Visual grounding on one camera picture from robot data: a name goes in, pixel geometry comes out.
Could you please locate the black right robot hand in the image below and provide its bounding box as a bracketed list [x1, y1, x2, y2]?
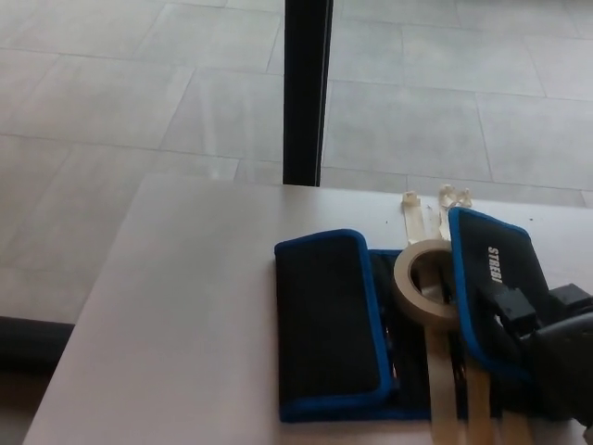
[481, 282, 593, 426]

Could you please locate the black toolkit case blue trim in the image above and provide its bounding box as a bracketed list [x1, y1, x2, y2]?
[273, 207, 574, 424]

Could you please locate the beige masking tape roll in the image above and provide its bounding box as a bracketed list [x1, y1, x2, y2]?
[393, 238, 462, 332]

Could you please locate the black vertical pillar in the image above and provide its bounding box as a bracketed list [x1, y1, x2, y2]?
[283, 0, 335, 187]

